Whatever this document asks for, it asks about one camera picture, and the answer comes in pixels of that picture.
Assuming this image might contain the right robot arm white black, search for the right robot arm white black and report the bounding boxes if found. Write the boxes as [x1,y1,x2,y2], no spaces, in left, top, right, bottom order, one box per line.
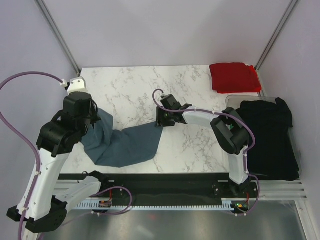
[155,94,252,197]

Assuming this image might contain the black mounting base rail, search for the black mounting base rail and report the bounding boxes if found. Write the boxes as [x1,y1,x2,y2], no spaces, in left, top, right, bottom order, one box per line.
[57,172,261,207]

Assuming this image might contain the white slotted cable duct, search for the white slotted cable duct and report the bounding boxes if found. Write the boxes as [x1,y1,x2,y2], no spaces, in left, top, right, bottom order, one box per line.
[74,198,234,211]

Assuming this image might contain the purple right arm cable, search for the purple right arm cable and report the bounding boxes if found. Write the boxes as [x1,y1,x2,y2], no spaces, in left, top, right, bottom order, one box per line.
[152,89,256,176]

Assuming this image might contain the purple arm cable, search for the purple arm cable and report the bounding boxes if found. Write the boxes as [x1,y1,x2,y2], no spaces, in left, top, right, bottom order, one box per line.
[0,71,66,240]
[152,89,256,176]

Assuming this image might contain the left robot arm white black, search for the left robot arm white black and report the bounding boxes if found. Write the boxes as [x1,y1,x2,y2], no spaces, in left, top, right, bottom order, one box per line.
[7,92,110,234]

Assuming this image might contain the right aluminium frame post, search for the right aluminium frame post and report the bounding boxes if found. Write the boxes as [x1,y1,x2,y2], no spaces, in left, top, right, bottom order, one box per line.
[254,0,300,72]

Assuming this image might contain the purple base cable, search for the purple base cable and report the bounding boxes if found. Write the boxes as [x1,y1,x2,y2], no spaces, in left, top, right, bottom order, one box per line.
[231,173,261,218]
[91,186,133,217]

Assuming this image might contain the aluminium frame post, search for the aluminium frame post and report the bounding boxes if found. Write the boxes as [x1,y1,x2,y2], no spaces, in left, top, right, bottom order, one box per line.
[254,0,300,72]
[34,0,82,76]

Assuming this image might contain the clear plastic bin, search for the clear plastic bin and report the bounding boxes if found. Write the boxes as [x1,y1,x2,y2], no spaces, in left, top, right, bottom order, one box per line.
[224,94,304,180]

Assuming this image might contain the left aluminium frame post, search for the left aluminium frame post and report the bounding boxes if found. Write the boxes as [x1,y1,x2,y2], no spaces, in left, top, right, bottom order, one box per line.
[34,0,82,76]

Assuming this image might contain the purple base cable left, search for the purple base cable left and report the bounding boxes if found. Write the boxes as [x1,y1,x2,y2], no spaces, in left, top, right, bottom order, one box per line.
[91,186,133,217]

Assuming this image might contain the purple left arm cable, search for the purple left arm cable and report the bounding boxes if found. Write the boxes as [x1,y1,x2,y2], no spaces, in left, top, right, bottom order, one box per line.
[0,71,66,240]

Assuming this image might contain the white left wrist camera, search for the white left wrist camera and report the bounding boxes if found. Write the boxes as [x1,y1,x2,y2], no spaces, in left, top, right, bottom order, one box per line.
[59,76,88,95]

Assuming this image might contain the blue grey t shirt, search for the blue grey t shirt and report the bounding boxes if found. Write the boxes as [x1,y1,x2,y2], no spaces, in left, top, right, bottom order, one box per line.
[81,109,164,168]

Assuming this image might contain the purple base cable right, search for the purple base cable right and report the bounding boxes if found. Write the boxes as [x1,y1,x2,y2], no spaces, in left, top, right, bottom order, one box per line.
[231,173,261,218]

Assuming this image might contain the folded red t shirt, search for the folded red t shirt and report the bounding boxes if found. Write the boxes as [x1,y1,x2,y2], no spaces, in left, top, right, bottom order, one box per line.
[209,62,262,94]

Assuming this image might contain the black t shirt pile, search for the black t shirt pile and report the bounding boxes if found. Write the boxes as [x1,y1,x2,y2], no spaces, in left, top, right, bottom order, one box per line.
[236,97,301,181]

